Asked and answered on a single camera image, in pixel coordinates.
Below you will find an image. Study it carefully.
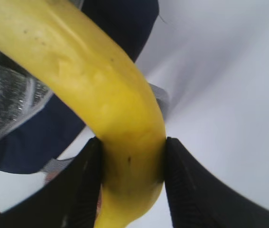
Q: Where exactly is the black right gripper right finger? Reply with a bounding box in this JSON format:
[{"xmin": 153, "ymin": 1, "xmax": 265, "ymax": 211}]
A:
[{"xmin": 164, "ymin": 137, "xmax": 269, "ymax": 228}]

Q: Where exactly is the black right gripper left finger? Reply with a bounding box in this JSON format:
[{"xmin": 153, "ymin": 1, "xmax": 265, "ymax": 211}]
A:
[{"xmin": 0, "ymin": 137, "xmax": 102, "ymax": 228}]

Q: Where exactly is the navy insulated lunch bag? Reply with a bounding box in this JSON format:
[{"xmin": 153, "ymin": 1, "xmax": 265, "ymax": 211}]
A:
[{"xmin": 0, "ymin": 0, "xmax": 159, "ymax": 174}]

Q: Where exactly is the yellow banana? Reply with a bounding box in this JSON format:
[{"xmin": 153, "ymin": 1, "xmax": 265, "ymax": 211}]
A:
[{"xmin": 0, "ymin": 0, "xmax": 166, "ymax": 228}]

